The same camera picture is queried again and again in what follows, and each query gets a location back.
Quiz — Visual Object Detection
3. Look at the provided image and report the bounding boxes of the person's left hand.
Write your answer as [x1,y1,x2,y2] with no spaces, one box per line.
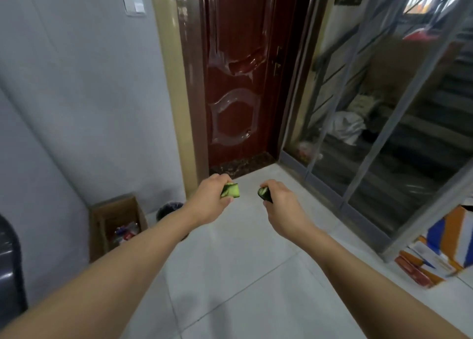
[188,174,237,225]

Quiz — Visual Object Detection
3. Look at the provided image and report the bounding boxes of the person's right hand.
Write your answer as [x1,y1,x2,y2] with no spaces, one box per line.
[264,179,315,240]

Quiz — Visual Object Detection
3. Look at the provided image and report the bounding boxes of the person's right forearm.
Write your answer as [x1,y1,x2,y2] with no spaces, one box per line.
[295,224,473,339]

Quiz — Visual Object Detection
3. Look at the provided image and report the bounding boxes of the person's left forearm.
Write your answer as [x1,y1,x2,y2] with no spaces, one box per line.
[0,209,209,339]

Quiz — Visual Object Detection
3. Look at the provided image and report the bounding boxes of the black trash bin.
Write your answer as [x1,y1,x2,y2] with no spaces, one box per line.
[156,201,185,222]

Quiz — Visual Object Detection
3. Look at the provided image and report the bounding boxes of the white plastic bag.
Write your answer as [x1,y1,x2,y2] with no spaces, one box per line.
[326,111,367,146]

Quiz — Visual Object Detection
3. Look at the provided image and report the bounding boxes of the brown cardboard box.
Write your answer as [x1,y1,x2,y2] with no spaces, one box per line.
[88,196,149,264]

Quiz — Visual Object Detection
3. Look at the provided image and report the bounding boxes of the glass sliding door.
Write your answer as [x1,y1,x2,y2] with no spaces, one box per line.
[280,0,473,263]

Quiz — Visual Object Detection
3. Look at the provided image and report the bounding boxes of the orange blue white carton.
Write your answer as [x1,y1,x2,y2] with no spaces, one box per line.
[394,203,473,289]

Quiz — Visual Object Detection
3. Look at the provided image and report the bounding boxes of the dark red wooden door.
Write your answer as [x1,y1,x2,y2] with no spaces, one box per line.
[179,0,324,181]

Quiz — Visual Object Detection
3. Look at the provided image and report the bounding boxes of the grey cabinet with black edge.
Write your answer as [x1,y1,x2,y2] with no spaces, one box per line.
[0,213,29,314]

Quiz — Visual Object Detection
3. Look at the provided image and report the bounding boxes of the white wall switch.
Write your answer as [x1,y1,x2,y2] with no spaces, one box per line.
[120,0,148,18]

